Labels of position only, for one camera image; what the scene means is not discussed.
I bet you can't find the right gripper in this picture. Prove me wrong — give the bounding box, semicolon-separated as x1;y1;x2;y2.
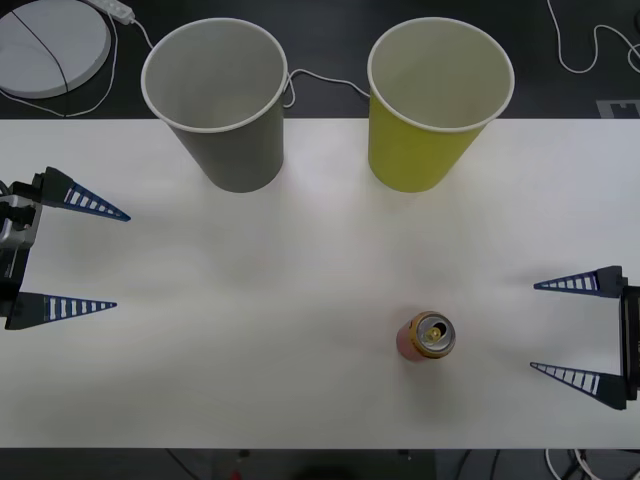
529;265;640;412

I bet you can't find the grey plastic waste bin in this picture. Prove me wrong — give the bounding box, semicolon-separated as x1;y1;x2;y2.
140;17;290;194

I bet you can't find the white looping cable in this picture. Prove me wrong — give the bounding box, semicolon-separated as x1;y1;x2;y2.
546;0;640;75

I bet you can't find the round white disc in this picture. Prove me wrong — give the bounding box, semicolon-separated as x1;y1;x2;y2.
0;0;113;99

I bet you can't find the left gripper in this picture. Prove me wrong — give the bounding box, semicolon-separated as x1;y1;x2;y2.
0;166;132;331

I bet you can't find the white power strip cable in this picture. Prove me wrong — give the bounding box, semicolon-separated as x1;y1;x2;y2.
0;12;372;120

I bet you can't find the red and gold drink can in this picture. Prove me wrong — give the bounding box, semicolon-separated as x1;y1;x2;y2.
395;310;457;362

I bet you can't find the white power strip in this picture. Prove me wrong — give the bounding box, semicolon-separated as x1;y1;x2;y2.
82;0;136;24

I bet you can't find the thin black cable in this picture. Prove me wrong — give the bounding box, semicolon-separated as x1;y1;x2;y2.
11;8;70;117

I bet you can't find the white cable bundle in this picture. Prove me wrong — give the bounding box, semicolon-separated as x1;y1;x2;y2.
543;448;604;480

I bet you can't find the grey marker tag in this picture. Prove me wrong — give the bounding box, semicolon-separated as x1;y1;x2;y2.
596;99;640;119

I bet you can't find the yellow-green plastic waste bin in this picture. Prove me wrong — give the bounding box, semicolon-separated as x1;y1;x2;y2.
367;16;516;194

